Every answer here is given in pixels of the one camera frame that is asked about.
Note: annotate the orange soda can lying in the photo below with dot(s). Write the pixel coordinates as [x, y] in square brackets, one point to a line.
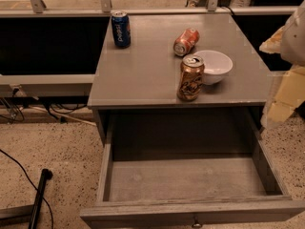
[186, 41]

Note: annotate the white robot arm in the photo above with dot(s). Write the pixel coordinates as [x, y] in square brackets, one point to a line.
[288, 90]

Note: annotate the white bowl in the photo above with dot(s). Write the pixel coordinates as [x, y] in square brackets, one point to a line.
[217, 66]

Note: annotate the grey wooden drawer cabinet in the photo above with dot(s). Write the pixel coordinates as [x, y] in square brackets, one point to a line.
[146, 74]

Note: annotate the black metal stand leg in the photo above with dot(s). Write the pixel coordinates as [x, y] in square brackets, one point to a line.
[27, 213]

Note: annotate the gold soda can upright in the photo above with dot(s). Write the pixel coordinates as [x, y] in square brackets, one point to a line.
[191, 77]

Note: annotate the blue Pepsi can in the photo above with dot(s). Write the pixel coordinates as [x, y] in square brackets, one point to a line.
[121, 29]

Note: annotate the grey metal railing frame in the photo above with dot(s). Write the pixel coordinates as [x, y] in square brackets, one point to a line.
[56, 84]

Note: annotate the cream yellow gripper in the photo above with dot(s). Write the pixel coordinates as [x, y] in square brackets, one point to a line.
[294, 38]

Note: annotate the grey top drawer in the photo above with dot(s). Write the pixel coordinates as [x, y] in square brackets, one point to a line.
[187, 167]

